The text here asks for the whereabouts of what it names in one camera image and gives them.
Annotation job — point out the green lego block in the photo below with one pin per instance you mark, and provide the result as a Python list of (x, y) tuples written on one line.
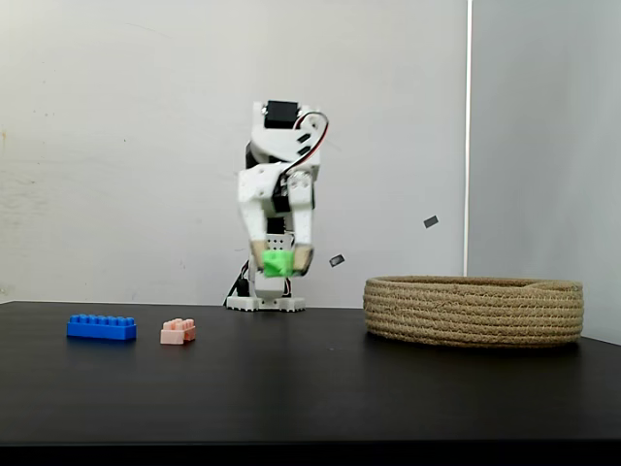
[(277, 264)]

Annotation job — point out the pink lego block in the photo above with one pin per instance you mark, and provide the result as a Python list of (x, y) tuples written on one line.
[(172, 335)]

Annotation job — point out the blue lego block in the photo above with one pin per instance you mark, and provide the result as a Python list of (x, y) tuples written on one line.
[(99, 330)]

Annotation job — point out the grey tape piece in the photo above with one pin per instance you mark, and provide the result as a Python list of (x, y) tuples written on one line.
[(337, 260), (431, 222)]

